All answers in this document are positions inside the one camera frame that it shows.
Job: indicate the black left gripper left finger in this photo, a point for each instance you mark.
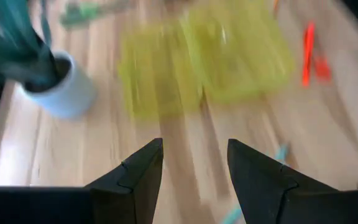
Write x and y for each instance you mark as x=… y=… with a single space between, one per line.
x=135 y=186

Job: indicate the teal pen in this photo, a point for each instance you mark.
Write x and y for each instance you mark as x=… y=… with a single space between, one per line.
x=281 y=154

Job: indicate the red eraser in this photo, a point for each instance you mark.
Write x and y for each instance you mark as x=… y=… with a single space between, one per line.
x=322 y=70

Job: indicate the white plant pot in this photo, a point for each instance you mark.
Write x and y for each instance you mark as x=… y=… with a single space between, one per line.
x=70 y=93

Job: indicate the green snake plant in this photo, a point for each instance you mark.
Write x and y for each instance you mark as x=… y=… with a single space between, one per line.
x=14 y=40

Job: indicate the translucent yellow-green pencil case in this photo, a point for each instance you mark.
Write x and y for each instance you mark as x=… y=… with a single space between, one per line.
x=204 y=62

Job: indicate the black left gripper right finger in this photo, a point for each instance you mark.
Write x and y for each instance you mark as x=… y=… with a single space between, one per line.
x=259 y=186

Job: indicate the orange pen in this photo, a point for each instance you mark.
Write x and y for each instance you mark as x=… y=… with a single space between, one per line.
x=308 y=53

